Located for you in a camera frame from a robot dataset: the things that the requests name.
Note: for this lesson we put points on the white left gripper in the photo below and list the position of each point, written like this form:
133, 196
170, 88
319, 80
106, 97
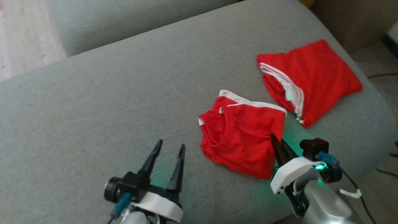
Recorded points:
158, 205

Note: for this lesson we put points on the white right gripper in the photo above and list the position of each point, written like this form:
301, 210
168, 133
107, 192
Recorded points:
292, 174

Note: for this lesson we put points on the red shorts with white band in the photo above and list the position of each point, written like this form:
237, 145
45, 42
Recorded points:
242, 140

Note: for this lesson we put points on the red shirt with thin stripes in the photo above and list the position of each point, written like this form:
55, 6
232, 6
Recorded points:
317, 77

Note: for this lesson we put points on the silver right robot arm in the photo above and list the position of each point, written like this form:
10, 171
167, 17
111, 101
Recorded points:
329, 205

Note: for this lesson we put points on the grey sofa seat cushion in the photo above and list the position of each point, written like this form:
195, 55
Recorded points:
108, 109

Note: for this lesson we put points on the grey sofa back cushion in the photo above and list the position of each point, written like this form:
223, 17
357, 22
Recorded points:
130, 21

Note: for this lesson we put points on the brown cabinet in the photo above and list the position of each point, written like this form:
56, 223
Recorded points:
354, 21

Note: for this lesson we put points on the yellow panel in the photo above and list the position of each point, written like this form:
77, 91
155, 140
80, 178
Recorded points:
307, 3

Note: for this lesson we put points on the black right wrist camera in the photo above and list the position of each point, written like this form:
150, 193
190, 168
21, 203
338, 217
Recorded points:
314, 147

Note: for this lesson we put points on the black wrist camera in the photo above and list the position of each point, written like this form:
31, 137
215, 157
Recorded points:
119, 188
314, 147

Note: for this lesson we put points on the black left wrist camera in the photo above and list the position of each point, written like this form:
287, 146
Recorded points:
119, 188

